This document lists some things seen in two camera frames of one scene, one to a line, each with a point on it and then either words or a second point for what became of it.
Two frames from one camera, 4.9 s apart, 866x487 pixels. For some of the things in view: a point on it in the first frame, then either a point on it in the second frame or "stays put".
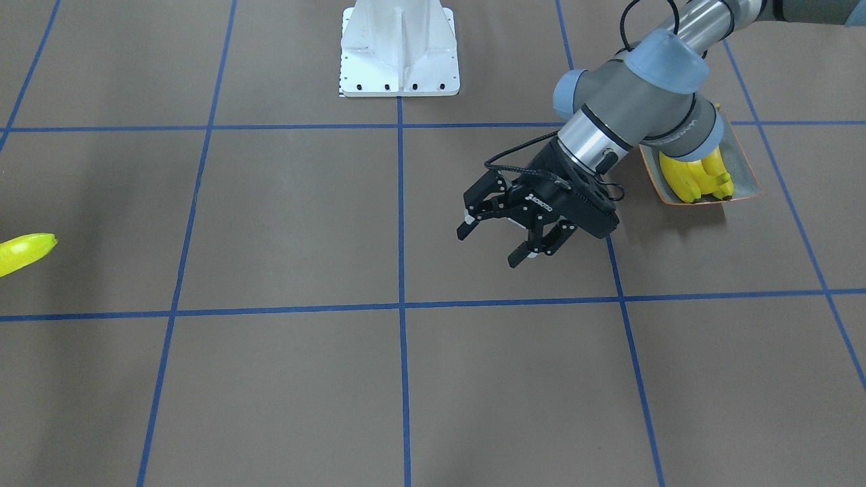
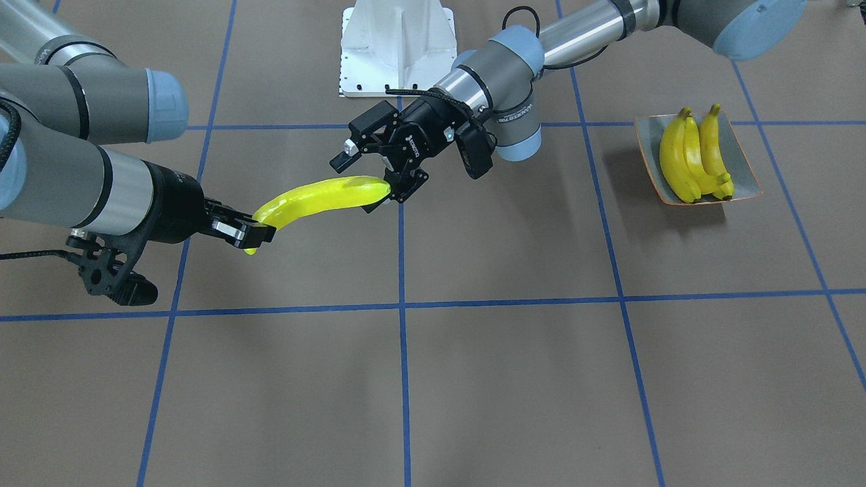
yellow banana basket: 708,184 stays put
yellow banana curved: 716,166 stays put
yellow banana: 20,251 → 337,193
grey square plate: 735,160 stays put
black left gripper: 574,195 → 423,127
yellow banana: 680,178 stays put
